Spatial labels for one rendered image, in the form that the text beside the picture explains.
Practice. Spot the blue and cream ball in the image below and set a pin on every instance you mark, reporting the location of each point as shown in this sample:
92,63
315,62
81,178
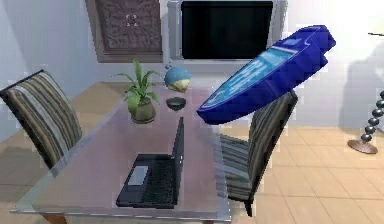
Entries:
177,78

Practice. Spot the glass top dining table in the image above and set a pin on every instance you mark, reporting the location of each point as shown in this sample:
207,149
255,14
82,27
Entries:
100,166

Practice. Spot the beaded floor lamp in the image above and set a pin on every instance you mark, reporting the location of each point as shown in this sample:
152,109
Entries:
370,130

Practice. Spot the black open laptop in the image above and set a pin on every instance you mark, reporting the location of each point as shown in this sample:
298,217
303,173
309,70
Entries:
156,176

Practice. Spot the green potted house plant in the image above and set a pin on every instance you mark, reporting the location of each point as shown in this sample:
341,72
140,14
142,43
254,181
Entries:
141,96

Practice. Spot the black wall television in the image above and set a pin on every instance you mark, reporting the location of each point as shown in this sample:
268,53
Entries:
226,30

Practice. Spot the brown framed wall picture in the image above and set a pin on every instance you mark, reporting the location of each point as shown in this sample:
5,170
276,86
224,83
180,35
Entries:
128,28

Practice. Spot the dark small bowl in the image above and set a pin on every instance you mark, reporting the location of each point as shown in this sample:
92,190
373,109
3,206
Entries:
176,103

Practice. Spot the striped dining chair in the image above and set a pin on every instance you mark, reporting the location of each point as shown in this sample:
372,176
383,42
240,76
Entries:
256,146
43,113

